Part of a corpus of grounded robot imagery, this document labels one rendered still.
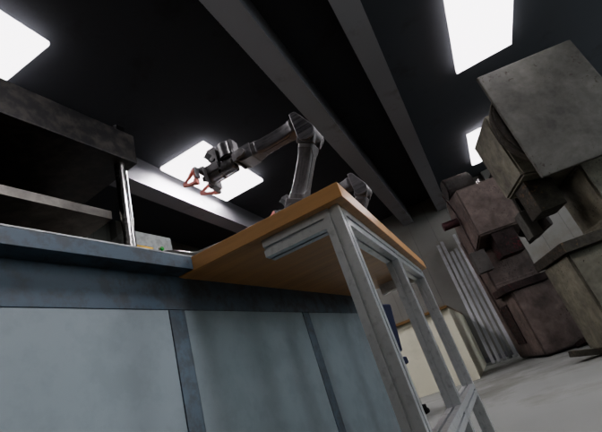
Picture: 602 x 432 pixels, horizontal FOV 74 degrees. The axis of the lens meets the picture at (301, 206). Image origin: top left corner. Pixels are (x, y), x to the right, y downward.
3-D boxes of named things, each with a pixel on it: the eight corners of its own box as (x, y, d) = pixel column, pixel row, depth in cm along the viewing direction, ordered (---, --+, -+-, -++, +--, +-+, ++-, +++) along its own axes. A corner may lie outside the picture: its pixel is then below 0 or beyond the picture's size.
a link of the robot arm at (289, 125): (231, 149, 142) (304, 105, 133) (245, 158, 150) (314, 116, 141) (239, 177, 137) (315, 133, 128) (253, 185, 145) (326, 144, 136)
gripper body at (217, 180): (198, 168, 146) (214, 158, 144) (215, 177, 154) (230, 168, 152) (202, 182, 143) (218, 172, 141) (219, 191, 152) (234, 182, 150)
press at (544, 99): (724, 306, 339) (552, 83, 448) (823, 296, 236) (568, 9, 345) (561, 358, 377) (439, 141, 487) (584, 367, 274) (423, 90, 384)
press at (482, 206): (509, 362, 529) (426, 199, 636) (601, 332, 500) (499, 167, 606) (516, 369, 416) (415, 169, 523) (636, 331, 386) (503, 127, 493)
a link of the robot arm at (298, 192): (282, 218, 126) (299, 124, 134) (291, 222, 132) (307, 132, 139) (299, 219, 124) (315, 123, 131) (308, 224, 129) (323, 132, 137)
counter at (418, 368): (486, 363, 658) (462, 313, 694) (480, 378, 445) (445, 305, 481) (441, 378, 681) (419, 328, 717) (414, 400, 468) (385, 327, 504)
